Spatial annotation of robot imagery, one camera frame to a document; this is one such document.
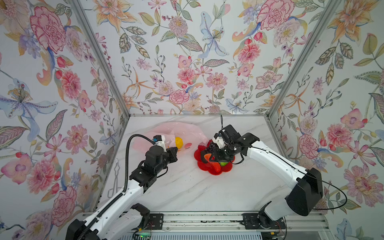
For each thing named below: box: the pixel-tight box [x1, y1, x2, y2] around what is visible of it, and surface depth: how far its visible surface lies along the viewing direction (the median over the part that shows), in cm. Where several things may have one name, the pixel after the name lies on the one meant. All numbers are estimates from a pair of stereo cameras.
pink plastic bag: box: [132, 122, 209, 153], surface depth 93 cm
